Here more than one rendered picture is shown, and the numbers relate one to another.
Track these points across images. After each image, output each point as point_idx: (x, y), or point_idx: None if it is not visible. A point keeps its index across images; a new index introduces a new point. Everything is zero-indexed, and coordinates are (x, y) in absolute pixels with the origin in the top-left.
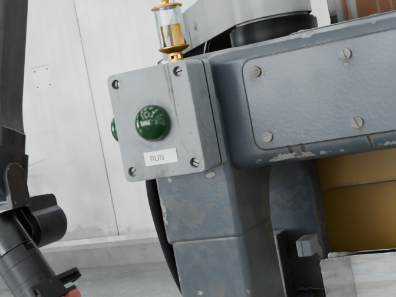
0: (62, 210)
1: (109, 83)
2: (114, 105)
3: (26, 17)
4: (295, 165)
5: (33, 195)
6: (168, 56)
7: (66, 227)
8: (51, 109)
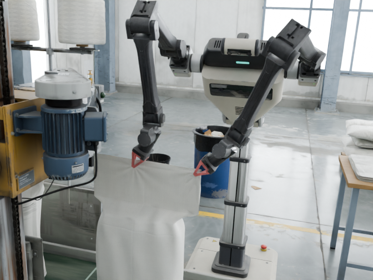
0: (138, 135)
1: (103, 86)
2: (103, 90)
3: (139, 66)
4: None
5: (144, 126)
6: (91, 84)
7: (137, 141)
8: None
